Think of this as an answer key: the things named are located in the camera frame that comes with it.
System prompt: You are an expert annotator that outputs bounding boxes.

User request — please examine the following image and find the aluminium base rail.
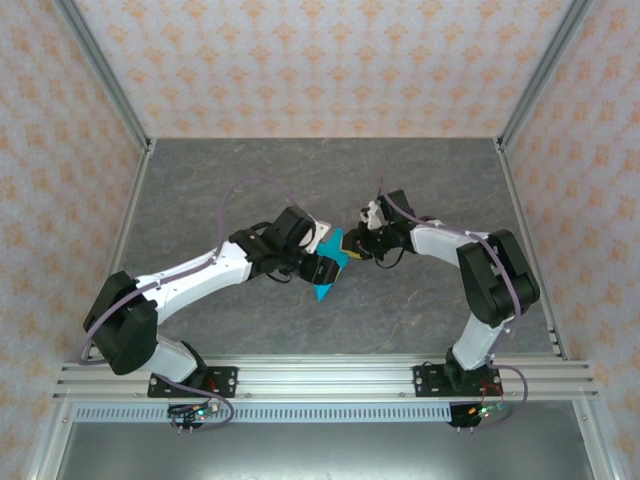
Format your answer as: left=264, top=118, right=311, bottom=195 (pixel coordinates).
left=52, top=353, right=600, bottom=402

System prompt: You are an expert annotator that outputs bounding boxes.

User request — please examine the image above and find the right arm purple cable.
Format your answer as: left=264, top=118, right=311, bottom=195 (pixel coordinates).
left=377, top=177, right=529, bottom=434

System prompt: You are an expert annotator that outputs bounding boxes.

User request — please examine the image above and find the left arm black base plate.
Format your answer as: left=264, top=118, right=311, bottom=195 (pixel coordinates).
left=147, top=366, right=239, bottom=400

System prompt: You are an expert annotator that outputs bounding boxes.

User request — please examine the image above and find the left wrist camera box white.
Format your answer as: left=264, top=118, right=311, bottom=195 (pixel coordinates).
left=302, top=213, right=335, bottom=254

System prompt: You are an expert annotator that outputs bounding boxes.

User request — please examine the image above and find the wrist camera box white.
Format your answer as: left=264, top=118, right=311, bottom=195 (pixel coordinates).
left=302, top=213, right=335, bottom=254
left=357, top=201, right=385, bottom=231

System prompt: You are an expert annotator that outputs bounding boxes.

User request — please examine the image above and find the blue cloth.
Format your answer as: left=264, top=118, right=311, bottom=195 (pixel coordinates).
left=310, top=227, right=352, bottom=304

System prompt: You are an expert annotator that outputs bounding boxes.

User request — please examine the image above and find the aluminium table side rail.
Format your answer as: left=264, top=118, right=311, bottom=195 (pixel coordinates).
left=493, top=137, right=572, bottom=362
left=77, top=139, right=157, bottom=364

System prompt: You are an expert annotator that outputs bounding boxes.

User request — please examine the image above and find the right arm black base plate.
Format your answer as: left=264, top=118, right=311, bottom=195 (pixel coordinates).
left=412, top=364, right=504, bottom=400

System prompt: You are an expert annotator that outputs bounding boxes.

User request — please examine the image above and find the grey slotted cable duct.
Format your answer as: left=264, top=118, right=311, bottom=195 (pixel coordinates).
left=73, top=405, right=454, bottom=424

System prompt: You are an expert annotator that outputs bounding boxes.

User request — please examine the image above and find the small circuit board with LED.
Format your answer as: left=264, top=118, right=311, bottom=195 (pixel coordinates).
left=467, top=401, right=507, bottom=419
left=167, top=399, right=222, bottom=421

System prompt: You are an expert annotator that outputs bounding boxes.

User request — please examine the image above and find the grey sheet metal panel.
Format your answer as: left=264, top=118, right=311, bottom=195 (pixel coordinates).
left=54, top=422, right=601, bottom=480

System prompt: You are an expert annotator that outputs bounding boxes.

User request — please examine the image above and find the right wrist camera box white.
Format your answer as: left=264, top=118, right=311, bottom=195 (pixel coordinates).
left=357, top=201, right=385, bottom=231

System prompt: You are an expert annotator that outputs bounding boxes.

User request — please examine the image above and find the aluminium lower frame bar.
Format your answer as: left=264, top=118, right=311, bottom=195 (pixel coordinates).
left=572, top=399, right=624, bottom=480
left=27, top=402, right=76, bottom=480

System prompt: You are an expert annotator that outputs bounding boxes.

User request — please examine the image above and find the aluminium frame post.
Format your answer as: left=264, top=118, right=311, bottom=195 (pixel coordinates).
left=494, top=0, right=596, bottom=151
left=52, top=0, right=154, bottom=154

